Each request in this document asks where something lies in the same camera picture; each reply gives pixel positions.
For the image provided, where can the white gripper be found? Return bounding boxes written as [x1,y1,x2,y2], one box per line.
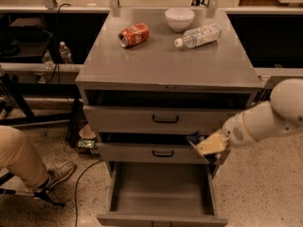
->
[196,113,253,155]

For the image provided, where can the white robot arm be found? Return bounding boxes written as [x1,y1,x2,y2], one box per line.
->
[188,79,303,156]

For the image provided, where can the grey middle drawer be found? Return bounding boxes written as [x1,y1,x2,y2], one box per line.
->
[98,143,230,165]

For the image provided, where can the grey open bottom drawer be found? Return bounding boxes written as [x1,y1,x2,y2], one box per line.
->
[98,163,228,227]

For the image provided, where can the grey metal drawer cabinet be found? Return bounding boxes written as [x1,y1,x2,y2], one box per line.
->
[75,7,264,227]

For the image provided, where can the grey top drawer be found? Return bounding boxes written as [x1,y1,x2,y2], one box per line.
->
[83,106,240,135]

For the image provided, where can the clear plastic water bottle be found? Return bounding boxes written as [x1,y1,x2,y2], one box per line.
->
[174,23,222,48]

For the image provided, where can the white bowl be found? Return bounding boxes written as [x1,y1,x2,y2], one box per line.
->
[165,8,195,32]

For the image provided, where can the red soda can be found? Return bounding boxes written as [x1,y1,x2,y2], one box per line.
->
[118,23,150,48]

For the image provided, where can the grey sneaker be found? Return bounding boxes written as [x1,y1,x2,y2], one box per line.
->
[43,162,76,190]

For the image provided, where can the water bottle behind cabinet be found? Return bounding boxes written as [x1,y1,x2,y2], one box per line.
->
[59,42,73,64]

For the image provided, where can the black chair base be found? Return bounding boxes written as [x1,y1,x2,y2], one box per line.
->
[0,172,64,206]

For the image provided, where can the person leg beige trousers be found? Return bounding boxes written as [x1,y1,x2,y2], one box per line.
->
[0,126,49,190]

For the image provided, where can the black stand frame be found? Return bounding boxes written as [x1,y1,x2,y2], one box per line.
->
[0,65,76,127]

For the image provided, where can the black floor cable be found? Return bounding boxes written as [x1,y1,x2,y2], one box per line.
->
[73,159,105,227]

